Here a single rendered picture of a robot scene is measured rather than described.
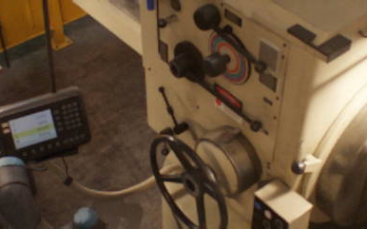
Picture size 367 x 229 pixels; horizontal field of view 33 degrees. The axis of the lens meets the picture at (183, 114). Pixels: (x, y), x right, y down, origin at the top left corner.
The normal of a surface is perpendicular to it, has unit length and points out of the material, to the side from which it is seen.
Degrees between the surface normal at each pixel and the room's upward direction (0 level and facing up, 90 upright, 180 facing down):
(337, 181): 77
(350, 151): 54
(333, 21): 0
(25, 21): 90
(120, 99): 0
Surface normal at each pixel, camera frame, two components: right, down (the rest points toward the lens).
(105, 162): 0.00, -0.73
